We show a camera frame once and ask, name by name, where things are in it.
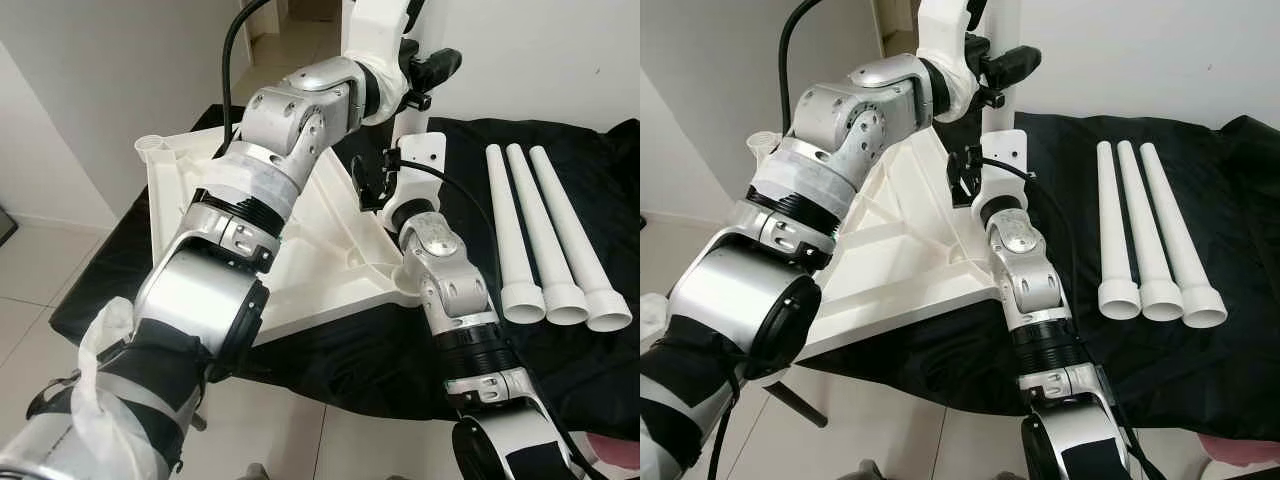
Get pink round seat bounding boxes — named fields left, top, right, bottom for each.
left=580, top=432, right=641, bottom=471
left=1195, top=432, right=1280, bottom=466

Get black metal table leg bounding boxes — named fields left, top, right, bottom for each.
left=770, top=378, right=831, bottom=429

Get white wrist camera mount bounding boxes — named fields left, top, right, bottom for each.
left=383, top=132, right=447, bottom=219
left=972, top=130, right=1028, bottom=211
left=372, top=55, right=406, bottom=126
left=945, top=50, right=989, bottom=119

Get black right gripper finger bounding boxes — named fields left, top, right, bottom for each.
left=352, top=148, right=388, bottom=213
left=957, top=145, right=986, bottom=208

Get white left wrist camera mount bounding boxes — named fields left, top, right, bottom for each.
left=372, top=55, right=406, bottom=126
left=945, top=50, right=989, bottom=119

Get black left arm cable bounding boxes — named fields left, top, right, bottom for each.
left=780, top=0, right=831, bottom=136
left=220, top=0, right=276, bottom=151

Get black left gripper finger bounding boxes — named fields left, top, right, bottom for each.
left=983, top=45, right=1043, bottom=91
left=403, top=48, right=464, bottom=93

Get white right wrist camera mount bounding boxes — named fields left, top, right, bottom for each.
left=383, top=132, right=447, bottom=219
left=972, top=130, right=1028, bottom=211

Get white plastic table top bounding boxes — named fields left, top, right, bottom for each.
left=135, top=125, right=421, bottom=351
left=745, top=125, right=1006, bottom=361

